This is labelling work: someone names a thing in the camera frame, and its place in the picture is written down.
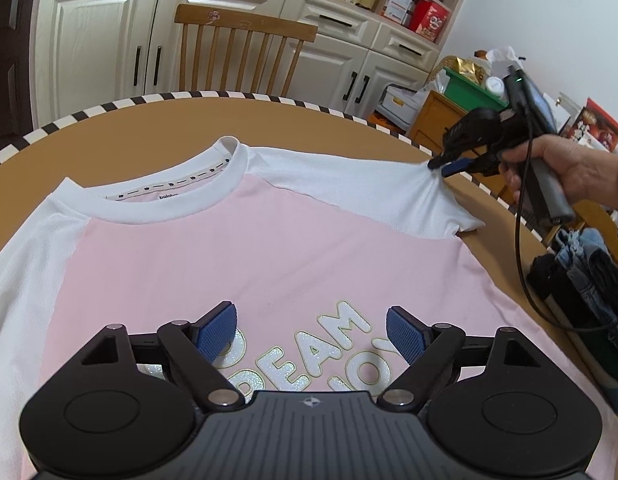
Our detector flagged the red gift box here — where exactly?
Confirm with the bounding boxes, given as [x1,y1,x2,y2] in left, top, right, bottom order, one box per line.
[409,0,451,42]

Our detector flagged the white and orange cartons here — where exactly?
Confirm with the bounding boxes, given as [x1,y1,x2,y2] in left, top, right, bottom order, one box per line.
[381,0,417,25]

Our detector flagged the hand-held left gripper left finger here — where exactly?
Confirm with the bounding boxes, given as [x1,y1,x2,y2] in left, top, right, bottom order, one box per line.
[64,301,246,413]

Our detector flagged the wooden side cabinet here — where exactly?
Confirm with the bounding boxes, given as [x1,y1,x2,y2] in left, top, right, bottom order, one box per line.
[406,91,618,256]

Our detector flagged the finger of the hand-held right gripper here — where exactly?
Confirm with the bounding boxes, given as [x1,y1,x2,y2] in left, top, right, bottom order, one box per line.
[427,147,473,170]
[440,158,496,178]

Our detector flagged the person's right hand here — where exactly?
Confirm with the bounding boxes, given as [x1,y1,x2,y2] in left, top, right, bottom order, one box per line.
[502,135,618,209]

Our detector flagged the stack of folded jeans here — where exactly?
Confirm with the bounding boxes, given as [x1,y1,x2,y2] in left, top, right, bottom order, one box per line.
[526,227,618,386]

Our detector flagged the orange bag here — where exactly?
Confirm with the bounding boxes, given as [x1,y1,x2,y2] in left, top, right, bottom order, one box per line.
[373,115,405,136]

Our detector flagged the white storage box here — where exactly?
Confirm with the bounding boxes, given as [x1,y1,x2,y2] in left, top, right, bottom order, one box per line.
[374,85,430,131]

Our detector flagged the wooden chair with sticker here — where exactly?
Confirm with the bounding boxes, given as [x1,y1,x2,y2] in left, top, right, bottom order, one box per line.
[174,4,319,97]

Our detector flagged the white cabinet with shelves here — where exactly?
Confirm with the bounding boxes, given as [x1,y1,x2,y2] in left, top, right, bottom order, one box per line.
[31,0,477,131]

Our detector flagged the pink and white t-shirt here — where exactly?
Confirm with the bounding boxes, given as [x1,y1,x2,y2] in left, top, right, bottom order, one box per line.
[0,135,618,480]

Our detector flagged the gold foil packet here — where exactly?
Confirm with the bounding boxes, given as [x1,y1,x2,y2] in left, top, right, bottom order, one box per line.
[451,57,490,83]

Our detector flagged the green plastic crate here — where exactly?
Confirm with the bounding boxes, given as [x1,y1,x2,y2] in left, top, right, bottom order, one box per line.
[441,67,510,111]

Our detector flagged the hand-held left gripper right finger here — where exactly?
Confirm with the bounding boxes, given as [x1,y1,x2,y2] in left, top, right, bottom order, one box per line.
[376,305,551,413]

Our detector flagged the dark brown door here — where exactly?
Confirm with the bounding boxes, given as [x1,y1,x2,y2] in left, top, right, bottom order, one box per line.
[0,0,40,146]

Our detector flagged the red printed box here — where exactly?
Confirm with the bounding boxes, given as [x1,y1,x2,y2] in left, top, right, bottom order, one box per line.
[564,97,618,153]

